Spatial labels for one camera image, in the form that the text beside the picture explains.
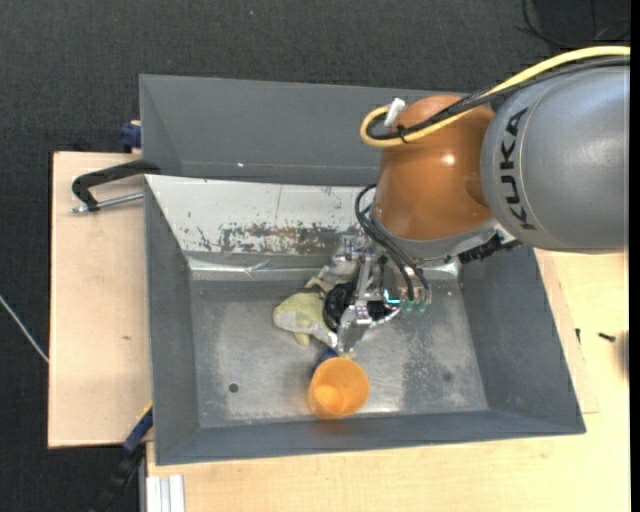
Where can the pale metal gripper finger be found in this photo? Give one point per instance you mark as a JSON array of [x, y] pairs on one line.
[[345, 332], [361, 334]]

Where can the black round object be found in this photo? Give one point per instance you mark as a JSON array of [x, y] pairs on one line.
[[336, 299]]

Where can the pale yellow plush toy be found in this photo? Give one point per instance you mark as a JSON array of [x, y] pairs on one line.
[[297, 312]]

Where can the orange plastic cup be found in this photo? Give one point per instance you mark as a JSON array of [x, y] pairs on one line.
[[337, 390]]

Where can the grey metal bin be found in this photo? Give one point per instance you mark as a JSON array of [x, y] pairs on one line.
[[260, 380]]

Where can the small black screw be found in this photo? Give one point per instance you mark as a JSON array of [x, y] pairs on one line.
[[608, 337]]

